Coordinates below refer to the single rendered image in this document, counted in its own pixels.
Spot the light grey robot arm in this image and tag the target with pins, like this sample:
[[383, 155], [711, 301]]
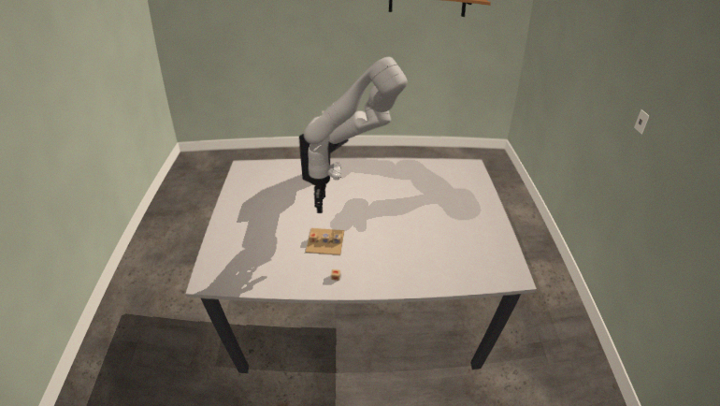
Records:
[[343, 115]]

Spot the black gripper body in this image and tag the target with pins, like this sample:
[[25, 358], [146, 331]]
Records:
[[319, 183]]

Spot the tan flat mat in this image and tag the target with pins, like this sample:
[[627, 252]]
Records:
[[325, 248]]

